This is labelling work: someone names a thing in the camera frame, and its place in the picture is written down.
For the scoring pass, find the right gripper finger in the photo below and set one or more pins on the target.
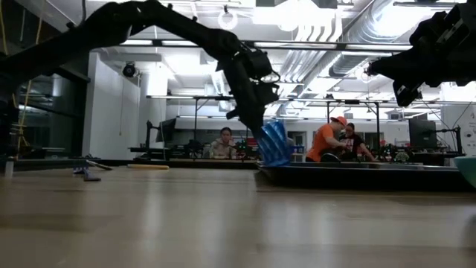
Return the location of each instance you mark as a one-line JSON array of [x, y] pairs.
[[379, 70]]

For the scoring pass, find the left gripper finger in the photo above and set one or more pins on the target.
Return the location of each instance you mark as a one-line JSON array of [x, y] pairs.
[[260, 130]]

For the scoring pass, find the blue ribbed plastic cup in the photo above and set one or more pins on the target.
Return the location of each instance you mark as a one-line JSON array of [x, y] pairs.
[[275, 147]]

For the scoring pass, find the teal plate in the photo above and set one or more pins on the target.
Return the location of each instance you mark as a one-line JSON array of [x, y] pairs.
[[468, 169]]

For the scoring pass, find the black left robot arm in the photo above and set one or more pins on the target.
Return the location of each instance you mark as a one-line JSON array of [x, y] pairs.
[[178, 26]]

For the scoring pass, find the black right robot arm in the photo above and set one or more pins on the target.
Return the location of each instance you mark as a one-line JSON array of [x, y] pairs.
[[455, 26]]

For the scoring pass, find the black plastic tray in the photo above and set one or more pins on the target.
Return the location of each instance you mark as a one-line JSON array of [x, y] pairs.
[[353, 176]]

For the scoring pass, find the person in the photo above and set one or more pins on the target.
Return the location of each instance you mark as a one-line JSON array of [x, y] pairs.
[[321, 143], [223, 147], [355, 143]]

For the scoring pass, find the black monitor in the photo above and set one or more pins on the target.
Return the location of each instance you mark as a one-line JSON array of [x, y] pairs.
[[422, 133], [167, 130]]

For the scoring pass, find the black background desk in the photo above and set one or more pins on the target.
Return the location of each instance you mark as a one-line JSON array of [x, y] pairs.
[[160, 150]]

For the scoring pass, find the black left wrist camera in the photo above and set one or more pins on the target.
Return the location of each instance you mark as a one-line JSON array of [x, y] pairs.
[[258, 63]]

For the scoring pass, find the silver ventilation duct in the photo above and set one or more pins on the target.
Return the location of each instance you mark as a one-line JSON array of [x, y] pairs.
[[357, 41]]

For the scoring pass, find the black overhead gantry frame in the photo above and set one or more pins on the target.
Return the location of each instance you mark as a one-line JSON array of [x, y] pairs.
[[377, 123], [196, 111]]

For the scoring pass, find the black aluminium table frame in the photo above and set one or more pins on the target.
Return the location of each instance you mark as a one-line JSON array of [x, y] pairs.
[[204, 164]]

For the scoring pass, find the black round ceiling camera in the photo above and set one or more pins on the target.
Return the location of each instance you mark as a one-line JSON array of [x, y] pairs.
[[129, 70]]

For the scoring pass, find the small white post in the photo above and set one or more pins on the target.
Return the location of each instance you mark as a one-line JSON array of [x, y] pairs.
[[9, 167]]

